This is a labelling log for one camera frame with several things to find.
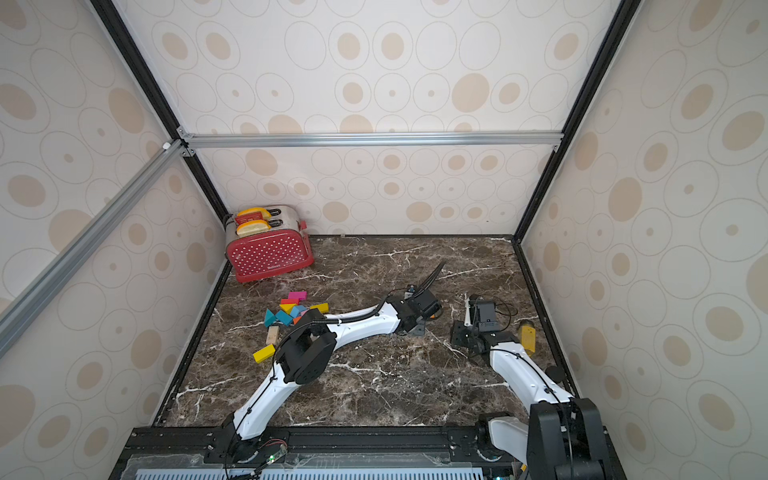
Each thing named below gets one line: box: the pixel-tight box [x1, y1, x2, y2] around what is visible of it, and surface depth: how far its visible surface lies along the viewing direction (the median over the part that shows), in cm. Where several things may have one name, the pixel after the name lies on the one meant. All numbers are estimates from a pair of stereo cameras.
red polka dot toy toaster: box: [226, 204, 315, 283], surface depth 102 cm
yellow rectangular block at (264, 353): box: [252, 344, 276, 364], surface depth 91 cm
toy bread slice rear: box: [235, 207, 272, 224], surface depth 99 cm
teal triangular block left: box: [264, 308, 277, 327], surface depth 97 cm
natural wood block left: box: [266, 325, 280, 345], surface depth 94 cm
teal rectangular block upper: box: [275, 310, 293, 326], surface depth 98 cm
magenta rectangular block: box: [288, 291, 308, 301], surface depth 104 cm
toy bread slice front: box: [236, 219, 271, 237], surface depth 96 cm
